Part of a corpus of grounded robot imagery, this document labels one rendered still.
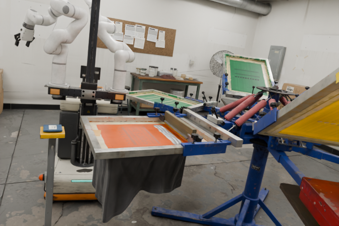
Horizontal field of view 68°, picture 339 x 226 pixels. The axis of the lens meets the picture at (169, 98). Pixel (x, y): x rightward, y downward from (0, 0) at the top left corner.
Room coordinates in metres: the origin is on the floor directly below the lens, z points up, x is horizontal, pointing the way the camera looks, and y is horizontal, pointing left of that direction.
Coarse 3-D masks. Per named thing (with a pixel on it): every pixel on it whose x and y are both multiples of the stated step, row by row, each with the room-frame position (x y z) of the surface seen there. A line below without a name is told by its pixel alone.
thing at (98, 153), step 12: (84, 120) 1.53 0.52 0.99; (96, 120) 1.63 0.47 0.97; (108, 120) 1.67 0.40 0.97; (120, 120) 1.70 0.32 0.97; (132, 120) 1.75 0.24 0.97; (144, 120) 1.79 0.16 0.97; (156, 120) 1.84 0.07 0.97; (84, 132) 1.41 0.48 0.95; (204, 132) 1.64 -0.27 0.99; (96, 144) 1.19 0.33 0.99; (96, 156) 1.10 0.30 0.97; (108, 156) 1.13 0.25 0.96; (120, 156) 1.15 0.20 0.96; (132, 156) 1.18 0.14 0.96
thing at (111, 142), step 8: (104, 136) 1.40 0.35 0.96; (112, 136) 1.41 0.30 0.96; (120, 136) 1.43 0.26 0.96; (160, 136) 1.53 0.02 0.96; (176, 136) 1.58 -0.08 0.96; (112, 144) 1.30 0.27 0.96; (120, 144) 1.31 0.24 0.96; (144, 144) 1.36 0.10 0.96; (152, 144) 1.38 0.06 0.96; (160, 144) 1.40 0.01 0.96; (168, 144) 1.42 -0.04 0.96
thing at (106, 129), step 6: (102, 126) 1.56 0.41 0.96; (108, 126) 1.58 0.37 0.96; (114, 126) 1.59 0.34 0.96; (120, 126) 1.61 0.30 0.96; (126, 126) 1.63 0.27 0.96; (132, 126) 1.65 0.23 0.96; (138, 126) 1.67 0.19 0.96; (144, 126) 1.69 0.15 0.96; (150, 126) 1.71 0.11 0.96; (102, 132) 1.45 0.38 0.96; (108, 132) 1.47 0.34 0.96; (114, 132) 1.48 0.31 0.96; (156, 132) 1.60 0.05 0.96; (174, 132) 1.65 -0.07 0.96
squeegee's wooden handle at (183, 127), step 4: (168, 112) 1.76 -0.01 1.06; (164, 116) 1.80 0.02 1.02; (168, 116) 1.74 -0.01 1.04; (172, 116) 1.70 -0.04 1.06; (168, 120) 1.73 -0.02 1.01; (172, 120) 1.69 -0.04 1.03; (176, 120) 1.64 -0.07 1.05; (180, 120) 1.61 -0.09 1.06; (172, 124) 1.68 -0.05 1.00; (176, 124) 1.63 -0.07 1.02; (180, 124) 1.58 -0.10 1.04; (184, 124) 1.54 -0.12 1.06; (176, 128) 1.62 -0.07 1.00; (180, 128) 1.58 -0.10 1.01; (184, 128) 1.53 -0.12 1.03; (188, 128) 1.49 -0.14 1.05; (192, 128) 1.47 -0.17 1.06; (184, 132) 1.52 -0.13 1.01; (188, 132) 1.48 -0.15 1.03; (192, 132) 1.45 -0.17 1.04
